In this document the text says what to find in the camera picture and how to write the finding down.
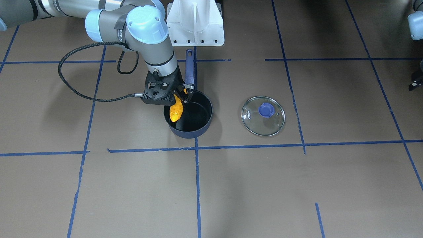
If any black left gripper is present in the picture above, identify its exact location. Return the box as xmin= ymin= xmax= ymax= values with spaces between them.
xmin=408 ymin=60 xmax=423 ymax=91

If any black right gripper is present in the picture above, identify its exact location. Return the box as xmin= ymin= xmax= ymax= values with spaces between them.
xmin=145 ymin=68 xmax=195 ymax=103

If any yellow corn cob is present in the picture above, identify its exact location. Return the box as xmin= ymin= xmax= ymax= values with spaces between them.
xmin=169 ymin=94 xmax=184 ymax=122

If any glass pot lid purple knob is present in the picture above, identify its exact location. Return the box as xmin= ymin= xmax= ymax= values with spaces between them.
xmin=241 ymin=96 xmax=286 ymax=137

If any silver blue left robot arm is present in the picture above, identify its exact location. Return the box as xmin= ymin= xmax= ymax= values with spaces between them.
xmin=407 ymin=0 xmax=423 ymax=91

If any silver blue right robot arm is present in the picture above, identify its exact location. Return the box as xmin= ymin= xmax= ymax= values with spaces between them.
xmin=0 ymin=0 xmax=194 ymax=106

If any purple black saucepan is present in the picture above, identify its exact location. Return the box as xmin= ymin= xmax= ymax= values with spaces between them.
xmin=163 ymin=49 xmax=213 ymax=139

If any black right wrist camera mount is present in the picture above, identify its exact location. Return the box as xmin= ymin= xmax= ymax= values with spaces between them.
xmin=141 ymin=72 xmax=176 ymax=106

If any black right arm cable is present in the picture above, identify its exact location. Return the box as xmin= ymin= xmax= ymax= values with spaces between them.
xmin=58 ymin=41 xmax=144 ymax=102

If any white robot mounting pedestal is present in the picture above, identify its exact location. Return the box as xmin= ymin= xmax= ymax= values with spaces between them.
xmin=166 ymin=0 xmax=225 ymax=47

